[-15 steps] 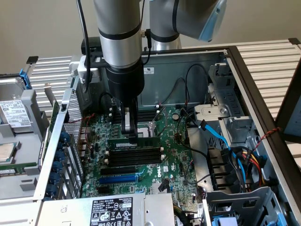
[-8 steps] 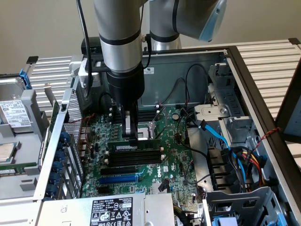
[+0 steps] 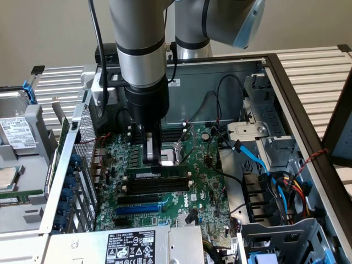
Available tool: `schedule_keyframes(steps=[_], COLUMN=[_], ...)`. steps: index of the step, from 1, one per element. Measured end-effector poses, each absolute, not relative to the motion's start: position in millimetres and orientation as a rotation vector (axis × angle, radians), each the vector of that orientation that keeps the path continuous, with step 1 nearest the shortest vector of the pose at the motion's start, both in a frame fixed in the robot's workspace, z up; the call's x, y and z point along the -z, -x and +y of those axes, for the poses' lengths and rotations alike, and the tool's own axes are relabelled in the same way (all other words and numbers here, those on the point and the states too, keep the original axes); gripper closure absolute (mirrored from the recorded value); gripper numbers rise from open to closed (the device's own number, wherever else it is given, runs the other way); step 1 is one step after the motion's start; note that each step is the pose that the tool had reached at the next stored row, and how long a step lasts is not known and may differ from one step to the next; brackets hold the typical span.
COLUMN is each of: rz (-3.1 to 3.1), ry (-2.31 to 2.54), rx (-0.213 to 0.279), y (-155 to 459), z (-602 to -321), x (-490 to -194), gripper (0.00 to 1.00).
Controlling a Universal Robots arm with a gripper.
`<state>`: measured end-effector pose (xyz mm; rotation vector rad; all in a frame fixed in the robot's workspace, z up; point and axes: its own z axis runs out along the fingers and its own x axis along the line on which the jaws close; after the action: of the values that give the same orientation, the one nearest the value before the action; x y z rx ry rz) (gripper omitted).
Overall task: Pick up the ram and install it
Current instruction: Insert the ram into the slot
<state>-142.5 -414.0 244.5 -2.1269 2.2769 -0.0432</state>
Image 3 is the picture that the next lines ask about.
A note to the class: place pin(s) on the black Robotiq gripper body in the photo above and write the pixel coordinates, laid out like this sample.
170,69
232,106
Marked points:
148,104

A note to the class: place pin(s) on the green RAM stick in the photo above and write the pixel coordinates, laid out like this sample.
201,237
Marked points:
137,173
11,200

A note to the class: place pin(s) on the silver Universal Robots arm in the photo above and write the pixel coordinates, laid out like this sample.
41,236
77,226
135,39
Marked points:
137,41

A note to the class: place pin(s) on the silver CPU socket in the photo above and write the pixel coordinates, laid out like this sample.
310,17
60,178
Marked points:
173,154

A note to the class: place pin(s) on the silver socket cover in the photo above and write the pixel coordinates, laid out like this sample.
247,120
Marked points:
177,149

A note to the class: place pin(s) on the white case sticker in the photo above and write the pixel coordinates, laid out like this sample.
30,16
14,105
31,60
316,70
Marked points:
176,82

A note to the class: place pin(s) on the grey metal PC case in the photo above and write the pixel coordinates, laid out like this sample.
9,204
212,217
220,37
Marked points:
192,90

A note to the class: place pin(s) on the round coin battery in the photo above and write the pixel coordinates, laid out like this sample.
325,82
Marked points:
204,135

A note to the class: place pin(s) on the green Dell motherboard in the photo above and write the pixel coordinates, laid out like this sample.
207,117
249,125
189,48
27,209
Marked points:
200,173

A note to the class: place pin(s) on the long black expansion slot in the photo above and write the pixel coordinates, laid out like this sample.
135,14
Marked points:
137,199

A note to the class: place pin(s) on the black box device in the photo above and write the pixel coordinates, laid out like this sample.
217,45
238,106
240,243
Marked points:
111,53

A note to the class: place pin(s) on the blue expansion slot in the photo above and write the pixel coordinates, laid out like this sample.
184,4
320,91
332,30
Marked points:
137,210

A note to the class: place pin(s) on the black plug connector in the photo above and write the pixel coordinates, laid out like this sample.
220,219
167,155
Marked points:
191,218

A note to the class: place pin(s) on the short black expansion slot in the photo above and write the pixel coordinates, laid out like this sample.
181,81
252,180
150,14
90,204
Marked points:
121,222

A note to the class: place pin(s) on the blue round card clip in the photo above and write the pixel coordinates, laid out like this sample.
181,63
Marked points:
68,182
71,170
74,159
63,206
59,220
66,194

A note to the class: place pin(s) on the green graphics card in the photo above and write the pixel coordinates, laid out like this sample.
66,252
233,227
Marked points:
64,129

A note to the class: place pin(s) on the silver metal disk bay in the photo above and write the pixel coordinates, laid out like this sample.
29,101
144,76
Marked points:
247,132

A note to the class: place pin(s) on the grey parts rack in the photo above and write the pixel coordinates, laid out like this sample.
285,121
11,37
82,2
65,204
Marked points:
33,115

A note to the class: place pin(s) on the silver power supply unit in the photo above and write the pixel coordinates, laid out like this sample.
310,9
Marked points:
82,247

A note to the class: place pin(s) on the silver hard disk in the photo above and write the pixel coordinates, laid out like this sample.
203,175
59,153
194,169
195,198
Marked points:
16,129

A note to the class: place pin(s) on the dark grey disk bay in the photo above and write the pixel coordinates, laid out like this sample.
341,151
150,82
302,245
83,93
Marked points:
275,231

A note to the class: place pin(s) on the silver CPU chip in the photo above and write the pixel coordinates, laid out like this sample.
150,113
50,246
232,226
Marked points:
8,177

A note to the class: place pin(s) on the blue plastic disk carrier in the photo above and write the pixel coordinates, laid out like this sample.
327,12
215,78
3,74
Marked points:
262,258

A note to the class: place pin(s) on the dark framed panel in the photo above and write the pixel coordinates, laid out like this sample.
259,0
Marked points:
343,137

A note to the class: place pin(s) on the black table end cap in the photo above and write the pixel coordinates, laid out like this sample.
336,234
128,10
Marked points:
344,48

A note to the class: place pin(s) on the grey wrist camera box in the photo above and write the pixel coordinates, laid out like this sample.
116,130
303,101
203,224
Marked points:
110,96

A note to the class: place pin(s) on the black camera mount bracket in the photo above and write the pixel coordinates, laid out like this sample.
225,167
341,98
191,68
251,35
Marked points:
115,78

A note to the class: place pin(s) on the black plastic fan bracket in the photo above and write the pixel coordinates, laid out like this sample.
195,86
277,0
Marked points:
255,192

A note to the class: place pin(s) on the blue plastic disk bracket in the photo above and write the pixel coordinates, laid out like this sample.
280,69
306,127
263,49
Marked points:
27,88

